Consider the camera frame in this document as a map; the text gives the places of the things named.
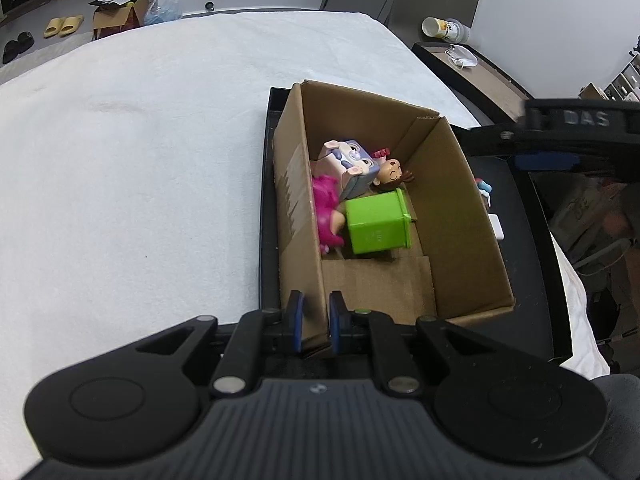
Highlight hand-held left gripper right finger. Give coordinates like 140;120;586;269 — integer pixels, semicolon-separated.
327;290;506;396

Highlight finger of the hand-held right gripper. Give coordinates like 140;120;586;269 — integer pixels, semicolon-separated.
462;125;640;183

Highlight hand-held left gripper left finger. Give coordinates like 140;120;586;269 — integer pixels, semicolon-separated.
132;290;306;396

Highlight green cube toy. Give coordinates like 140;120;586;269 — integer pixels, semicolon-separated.
345;188;413;256

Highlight pink figurine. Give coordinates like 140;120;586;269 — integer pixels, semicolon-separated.
312;175;347;256

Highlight black tray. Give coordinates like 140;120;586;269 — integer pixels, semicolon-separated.
259;87;573;361

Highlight brown cardboard box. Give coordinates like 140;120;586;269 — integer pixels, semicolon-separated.
272;80;516;356

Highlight brown-haired doll figurine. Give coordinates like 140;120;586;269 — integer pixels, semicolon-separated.
372;147;416;193

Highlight purple cube toy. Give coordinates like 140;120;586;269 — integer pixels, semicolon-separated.
320;139;386;198

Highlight grey drawer organiser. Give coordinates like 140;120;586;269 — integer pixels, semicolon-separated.
602;52;640;103

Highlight small blue figurine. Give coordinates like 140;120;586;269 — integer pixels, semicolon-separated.
475;177;496;208

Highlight black framed board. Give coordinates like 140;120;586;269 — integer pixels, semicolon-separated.
412;42;533;126

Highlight clear plastic bottle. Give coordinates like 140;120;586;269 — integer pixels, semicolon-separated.
422;16;473;43

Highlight grey pants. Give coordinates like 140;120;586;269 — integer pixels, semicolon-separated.
590;375;640;480

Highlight blue plastic bag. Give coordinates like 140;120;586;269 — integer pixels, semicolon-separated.
145;0;181;26

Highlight open floor cardboard box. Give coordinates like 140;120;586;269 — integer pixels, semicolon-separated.
90;0;151;41

